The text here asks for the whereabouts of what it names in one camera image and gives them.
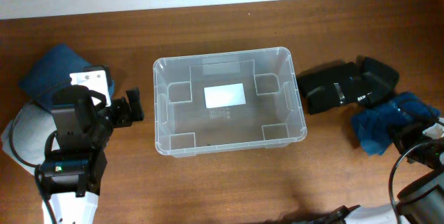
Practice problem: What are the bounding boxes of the dark blue jeans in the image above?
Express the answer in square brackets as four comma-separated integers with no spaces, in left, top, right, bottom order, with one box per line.
[18,44,115,112]

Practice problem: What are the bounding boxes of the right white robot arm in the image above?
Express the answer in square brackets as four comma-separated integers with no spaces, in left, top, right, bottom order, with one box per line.
[344,119,443,224]

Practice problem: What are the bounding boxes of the teal blue garment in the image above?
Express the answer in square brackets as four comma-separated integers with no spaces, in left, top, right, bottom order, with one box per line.
[351,92,441,155]

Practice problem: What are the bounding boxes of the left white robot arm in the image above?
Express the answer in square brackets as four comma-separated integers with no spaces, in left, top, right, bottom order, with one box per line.
[35,85,144,223]

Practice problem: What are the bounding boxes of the grey base equipment bottom edge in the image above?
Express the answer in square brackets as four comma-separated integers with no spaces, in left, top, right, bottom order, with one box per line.
[290,205,360,224]

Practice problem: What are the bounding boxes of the clear plastic storage bin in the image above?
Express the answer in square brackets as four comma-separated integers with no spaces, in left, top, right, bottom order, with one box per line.
[153,46,307,157]

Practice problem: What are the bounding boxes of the black garment with straps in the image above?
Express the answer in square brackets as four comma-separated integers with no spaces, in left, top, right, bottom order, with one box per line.
[297,62,371,114]

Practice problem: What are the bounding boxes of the white label in bin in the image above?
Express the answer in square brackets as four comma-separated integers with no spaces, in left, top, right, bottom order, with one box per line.
[204,83,246,109]

